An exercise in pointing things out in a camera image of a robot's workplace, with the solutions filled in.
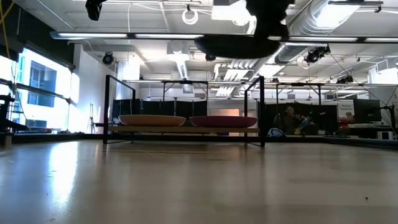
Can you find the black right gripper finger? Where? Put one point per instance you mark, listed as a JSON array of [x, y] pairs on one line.
[[270, 33]]

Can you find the black plate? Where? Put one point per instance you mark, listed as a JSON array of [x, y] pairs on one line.
[[236, 47]]

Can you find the purple plate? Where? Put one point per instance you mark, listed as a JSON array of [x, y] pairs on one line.
[[223, 121]]

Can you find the pink plate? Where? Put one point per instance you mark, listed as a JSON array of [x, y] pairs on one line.
[[151, 120]]

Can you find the overhead light bar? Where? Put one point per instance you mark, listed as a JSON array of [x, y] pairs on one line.
[[124, 35]]

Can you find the person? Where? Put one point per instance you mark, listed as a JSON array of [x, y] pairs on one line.
[[290, 119]]

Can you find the white and blue bag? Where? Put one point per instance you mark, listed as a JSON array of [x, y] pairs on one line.
[[275, 132]]

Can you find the red object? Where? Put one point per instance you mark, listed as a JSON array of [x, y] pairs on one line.
[[343, 124]]

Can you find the black partition screen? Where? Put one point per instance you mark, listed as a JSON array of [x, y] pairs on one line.
[[158, 109]]

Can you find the black desktop monitor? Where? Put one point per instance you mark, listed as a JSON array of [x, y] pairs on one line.
[[367, 110]]

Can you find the white box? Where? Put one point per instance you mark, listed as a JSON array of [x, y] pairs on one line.
[[385, 135]]

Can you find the silver ventilation duct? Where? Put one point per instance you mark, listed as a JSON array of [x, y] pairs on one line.
[[311, 21]]

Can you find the black ceiling camera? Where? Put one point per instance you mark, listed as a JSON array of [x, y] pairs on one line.
[[108, 58], [316, 54]]

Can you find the black aluminium rig frame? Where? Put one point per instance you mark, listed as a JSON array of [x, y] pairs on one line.
[[199, 137]]

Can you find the wooden shelf with black frame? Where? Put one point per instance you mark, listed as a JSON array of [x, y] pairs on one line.
[[183, 129]]

